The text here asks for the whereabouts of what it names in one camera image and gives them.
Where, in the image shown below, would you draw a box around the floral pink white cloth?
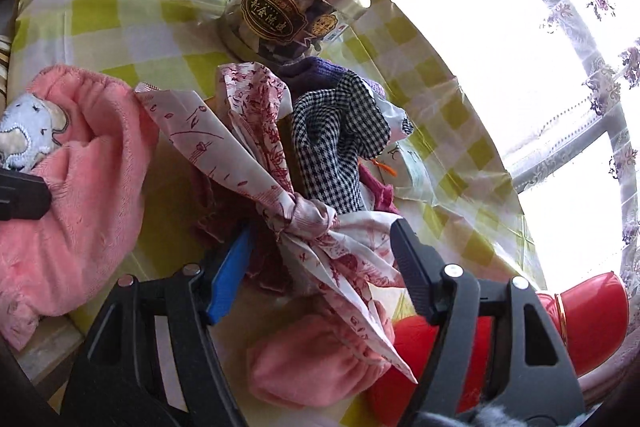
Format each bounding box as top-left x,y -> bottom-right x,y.
134,62 -> 414,379

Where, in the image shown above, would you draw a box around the black white gingham pouch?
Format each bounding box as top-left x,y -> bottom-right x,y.
292,72 -> 390,213

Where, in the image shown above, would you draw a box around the pink fleece cloth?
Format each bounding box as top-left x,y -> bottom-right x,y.
247,300 -> 392,409

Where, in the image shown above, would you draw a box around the magenta knitted cloth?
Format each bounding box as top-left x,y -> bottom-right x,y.
358,165 -> 399,215

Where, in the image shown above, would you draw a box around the tissue pack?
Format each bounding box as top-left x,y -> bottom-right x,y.
373,93 -> 435,204

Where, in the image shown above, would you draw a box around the purple knitted mitten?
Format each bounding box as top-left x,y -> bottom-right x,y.
276,56 -> 386,102

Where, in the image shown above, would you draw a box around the red thermos flask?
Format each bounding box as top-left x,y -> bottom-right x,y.
364,271 -> 630,427

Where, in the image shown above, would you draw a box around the striped towel cushion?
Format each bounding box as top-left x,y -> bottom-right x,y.
0,35 -> 12,109

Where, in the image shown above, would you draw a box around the green checkered plastic tablecloth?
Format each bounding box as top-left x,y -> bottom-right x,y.
8,0 -> 546,288

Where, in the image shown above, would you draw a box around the glass jar with metal lid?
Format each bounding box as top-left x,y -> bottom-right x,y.
218,0 -> 371,68

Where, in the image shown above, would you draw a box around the lace floral curtain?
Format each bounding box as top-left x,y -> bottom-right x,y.
439,0 -> 640,287

